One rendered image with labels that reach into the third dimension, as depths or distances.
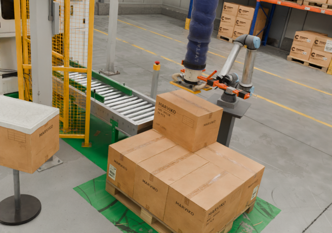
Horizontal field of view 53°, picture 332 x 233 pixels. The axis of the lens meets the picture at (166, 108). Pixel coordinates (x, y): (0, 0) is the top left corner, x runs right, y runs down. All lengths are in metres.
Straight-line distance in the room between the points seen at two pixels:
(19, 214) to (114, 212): 0.85
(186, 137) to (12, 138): 1.61
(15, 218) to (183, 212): 1.48
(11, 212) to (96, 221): 0.76
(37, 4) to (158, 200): 2.07
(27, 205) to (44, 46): 1.51
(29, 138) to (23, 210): 0.95
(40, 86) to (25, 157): 1.03
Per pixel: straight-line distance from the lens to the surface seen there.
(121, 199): 3.53
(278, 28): 12.27
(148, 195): 3.14
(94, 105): 4.19
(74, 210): 3.43
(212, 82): 3.25
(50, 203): 3.53
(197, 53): 3.27
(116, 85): 4.68
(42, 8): 3.42
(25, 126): 2.67
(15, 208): 3.47
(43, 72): 3.57
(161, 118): 3.60
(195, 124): 3.27
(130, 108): 4.19
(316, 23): 11.80
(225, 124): 4.17
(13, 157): 2.87
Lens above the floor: 2.27
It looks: 24 degrees down
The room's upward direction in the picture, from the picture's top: 8 degrees clockwise
